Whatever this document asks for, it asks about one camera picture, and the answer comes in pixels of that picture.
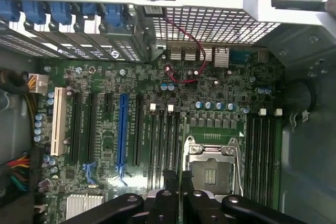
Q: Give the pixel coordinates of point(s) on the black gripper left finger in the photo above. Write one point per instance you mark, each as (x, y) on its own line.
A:
(162, 208)

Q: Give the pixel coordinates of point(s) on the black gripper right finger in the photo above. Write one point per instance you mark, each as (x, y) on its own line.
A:
(199, 208)

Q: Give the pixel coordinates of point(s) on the RAM slot with white latch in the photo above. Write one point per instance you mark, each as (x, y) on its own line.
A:
(257, 155)
(271, 161)
(169, 140)
(151, 150)

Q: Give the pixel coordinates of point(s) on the silver CPU socket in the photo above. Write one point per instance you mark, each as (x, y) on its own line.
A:
(211, 161)

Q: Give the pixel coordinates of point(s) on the metal socket locking lever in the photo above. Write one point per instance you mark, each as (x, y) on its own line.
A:
(239, 166)

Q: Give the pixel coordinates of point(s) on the silver finned heat sink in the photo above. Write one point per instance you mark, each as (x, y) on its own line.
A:
(84, 205)

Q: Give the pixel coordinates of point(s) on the long black expansion slot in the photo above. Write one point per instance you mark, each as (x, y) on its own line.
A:
(92, 127)
(138, 129)
(75, 127)

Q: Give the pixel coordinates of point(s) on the blue expansion slot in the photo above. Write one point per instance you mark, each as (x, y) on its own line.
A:
(122, 132)

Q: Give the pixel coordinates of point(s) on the green motherboard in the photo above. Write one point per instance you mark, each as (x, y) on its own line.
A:
(110, 134)

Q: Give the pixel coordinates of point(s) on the grey metal PC case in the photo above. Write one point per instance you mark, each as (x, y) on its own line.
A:
(302, 155)

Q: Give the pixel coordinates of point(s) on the short black expansion slot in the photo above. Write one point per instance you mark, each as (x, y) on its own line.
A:
(108, 103)

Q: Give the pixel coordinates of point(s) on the white PCI expansion slot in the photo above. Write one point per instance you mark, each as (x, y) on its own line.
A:
(57, 121)

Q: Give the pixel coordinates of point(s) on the silver rear port block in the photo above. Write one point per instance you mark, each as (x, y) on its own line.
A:
(199, 54)

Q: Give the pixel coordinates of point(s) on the white power connector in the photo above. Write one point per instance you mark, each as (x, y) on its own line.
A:
(39, 83)

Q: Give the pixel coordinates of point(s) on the blue card retention clip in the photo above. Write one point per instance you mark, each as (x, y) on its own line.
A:
(114, 15)
(8, 10)
(90, 10)
(34, 11)
(61, 12)

